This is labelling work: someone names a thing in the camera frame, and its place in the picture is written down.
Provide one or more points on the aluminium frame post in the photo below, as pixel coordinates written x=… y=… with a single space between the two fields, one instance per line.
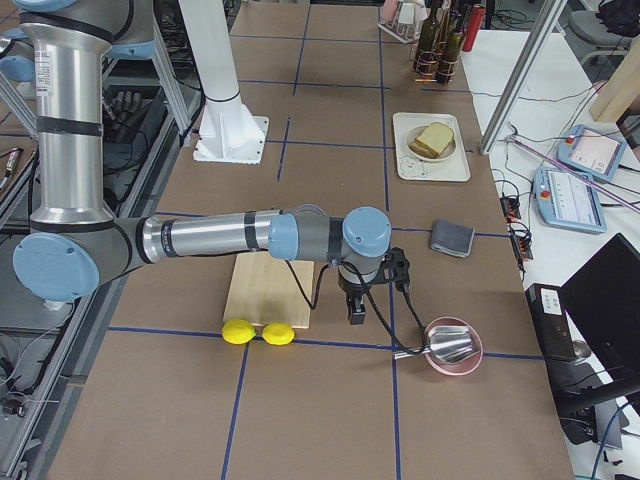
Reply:
x=537 y=38

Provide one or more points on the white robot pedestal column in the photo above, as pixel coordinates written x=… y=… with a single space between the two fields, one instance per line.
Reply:
x=228 y=132

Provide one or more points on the black computer box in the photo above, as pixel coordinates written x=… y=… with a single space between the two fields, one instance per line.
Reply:
x=552 y=332

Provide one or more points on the wooden cutting board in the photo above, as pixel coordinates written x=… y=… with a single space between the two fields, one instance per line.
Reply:
x=263 y=291

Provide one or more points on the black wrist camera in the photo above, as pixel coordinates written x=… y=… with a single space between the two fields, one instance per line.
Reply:
x=395 y=269

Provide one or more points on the dark wine bottle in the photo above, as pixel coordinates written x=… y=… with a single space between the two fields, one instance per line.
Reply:
x=450 y=47
x=428 y=33

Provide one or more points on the grey folded cloth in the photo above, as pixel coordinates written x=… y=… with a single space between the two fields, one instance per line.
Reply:
x=452 y=239

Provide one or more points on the yellow lemon half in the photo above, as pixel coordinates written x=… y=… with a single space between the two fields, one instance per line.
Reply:
x=238 y=331
x=278 y=334

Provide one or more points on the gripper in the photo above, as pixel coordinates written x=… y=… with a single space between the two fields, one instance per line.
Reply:
x=351 y=289

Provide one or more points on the cream bear serving tray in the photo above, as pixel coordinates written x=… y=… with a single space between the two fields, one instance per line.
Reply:
x=450 y=166

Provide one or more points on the dark wine bottle right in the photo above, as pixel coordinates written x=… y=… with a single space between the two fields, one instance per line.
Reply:
x=450 y=47

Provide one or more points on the copper wire bottle rack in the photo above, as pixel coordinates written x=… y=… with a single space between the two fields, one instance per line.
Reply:
x=436 y=64

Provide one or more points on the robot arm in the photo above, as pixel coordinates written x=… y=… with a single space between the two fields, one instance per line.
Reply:
x=70 y=40
x=65 y=262

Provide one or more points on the bread slice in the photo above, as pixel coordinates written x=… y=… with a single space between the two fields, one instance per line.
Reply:
x=437 y=135
x=430 y=153

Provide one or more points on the white wire cup rack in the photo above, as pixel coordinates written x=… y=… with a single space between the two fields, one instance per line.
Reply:
x=402 y=19

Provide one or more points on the white round plate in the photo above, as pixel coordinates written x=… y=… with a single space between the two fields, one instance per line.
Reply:
x=412 y=134

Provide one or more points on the dark wine bottle left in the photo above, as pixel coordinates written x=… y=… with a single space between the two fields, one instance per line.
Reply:
x=428 y=33

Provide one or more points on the blue teach pendant near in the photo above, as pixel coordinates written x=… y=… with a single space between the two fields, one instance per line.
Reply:
x=567 y=201

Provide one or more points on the pink bowl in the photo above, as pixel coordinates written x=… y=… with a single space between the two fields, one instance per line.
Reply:
x=467 y=366

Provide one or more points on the black monitor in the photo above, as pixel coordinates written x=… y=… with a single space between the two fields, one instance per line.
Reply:
x=602 y=299

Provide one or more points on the blue teach pendant far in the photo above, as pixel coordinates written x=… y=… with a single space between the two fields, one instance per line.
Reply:
x=591 y=151

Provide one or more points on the metal scoop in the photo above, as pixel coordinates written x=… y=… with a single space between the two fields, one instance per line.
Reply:
x=447 y=345

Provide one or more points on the blue teach pendant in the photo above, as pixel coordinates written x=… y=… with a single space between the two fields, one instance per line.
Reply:
x=591 y=151
x=567 y=201

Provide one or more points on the yellow lemon half left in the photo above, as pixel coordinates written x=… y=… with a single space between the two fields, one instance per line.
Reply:
x=238 y=331

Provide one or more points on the yellow lemon half right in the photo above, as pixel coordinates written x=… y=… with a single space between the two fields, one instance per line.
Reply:
x=278 y=334

